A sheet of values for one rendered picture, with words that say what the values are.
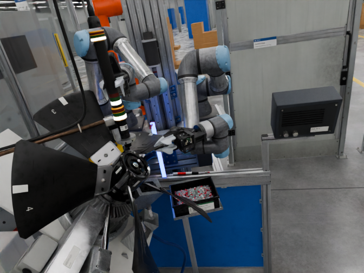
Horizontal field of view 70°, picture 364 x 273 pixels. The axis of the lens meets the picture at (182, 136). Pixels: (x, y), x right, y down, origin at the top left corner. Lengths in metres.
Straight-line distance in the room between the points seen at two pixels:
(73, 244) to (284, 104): 0.93
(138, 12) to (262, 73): 1.41
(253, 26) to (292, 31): 0.35
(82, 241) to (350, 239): 1.92
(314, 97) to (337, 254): 1.29
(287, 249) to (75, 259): 1.66
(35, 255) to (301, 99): 1.09
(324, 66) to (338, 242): 1.53
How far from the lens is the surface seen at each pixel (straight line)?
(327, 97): 1.25
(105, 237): 0.83
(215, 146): 1.16
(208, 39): 10.10
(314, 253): 2.19
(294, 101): 1.21
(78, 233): 0.84
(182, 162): 1.79
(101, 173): 0.83
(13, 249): 1.27
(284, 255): 2.14
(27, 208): 0.71
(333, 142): 3.16
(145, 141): 1.09
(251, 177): 1.40
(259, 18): 2.61
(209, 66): 1.21
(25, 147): 0.72
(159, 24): 1.74
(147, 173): 0.87
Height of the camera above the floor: 1.64
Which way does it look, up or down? 25 degrees down
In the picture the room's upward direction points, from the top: 10 degrees counter-clockwise
